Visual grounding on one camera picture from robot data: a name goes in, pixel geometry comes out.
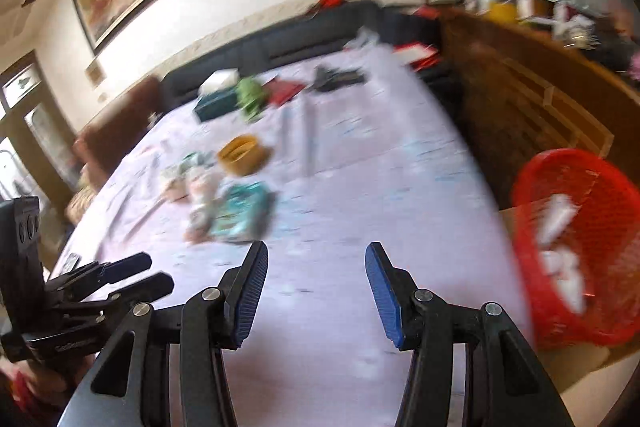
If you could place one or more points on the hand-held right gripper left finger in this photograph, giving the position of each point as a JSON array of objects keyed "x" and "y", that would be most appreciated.
[{"x": 247, "y": 302}]

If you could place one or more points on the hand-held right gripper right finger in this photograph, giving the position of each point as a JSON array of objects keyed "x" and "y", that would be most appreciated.
[{"x": 385, "y": 302}]

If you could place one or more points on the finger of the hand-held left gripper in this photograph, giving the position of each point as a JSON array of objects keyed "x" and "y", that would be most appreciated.
[
  {"x": 125, "y": 264},
  {"x": 145, "y": 287}
]

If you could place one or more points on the red plastic basket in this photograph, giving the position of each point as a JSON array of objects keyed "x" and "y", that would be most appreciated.
[{"x": 575, "y": 207}]

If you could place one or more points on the person's left forearm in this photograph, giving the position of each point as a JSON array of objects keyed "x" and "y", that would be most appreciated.
[{"x": 20, "y": 394}]

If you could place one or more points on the teal printed packet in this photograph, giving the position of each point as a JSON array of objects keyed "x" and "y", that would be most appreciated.
[{"x": 241, "y": 209}]

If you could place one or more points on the crumpled white red wrapper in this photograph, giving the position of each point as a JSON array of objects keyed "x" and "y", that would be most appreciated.
[{"x": 200, "y": 197}]

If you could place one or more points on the brown armchair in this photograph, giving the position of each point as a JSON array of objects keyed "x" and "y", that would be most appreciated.
[{"x": 120, "y": 132}]

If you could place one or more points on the glazed door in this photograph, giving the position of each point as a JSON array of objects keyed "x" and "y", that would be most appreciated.
[{"x": 30, "y": 122}]

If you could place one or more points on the yellow bowl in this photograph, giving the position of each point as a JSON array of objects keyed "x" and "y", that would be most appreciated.
[{"x": 242, "y": 154}]

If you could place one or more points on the clear plastic tubes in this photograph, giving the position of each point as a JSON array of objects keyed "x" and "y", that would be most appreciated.
[{"x": 300, "y": 134}]

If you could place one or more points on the crumpled white paper wads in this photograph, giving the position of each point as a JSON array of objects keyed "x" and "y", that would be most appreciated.
[{"x": 560, "y": 237}]

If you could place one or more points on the dark green tissue box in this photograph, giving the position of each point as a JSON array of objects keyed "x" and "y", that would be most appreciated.
[{"x": 217, "y": 99}]

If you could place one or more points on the green plastic bag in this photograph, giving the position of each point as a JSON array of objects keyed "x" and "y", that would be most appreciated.
[{"x": 250, "y": 99}]

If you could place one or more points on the flat red packet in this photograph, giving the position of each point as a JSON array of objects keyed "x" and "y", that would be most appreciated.
[{"x": 286, "y": 89}]

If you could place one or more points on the black remote control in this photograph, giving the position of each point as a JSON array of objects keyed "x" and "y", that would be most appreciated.
[{"x": 337, "y": 77}]

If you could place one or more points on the wooden sideboard cabinet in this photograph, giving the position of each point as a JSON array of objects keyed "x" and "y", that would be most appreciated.
[{"x": 530, "y": 97}]

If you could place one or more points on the red flat box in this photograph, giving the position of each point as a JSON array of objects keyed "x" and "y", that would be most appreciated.
[{"x": 420, "y": 53}]

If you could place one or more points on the black sofa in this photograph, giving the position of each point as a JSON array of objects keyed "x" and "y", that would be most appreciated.
[{"x": 300, "y": 37}]

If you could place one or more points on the red item on sofa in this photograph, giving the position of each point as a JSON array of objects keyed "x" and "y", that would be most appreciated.
[{"x": 330, "y": 0}]

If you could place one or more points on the yellow container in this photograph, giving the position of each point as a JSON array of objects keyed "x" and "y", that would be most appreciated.
[{"x": 502, "y": 12}]

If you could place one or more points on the wooden cabinet with clutter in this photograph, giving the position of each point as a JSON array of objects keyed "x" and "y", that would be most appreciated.
[{"x": 565, "y": 22}]

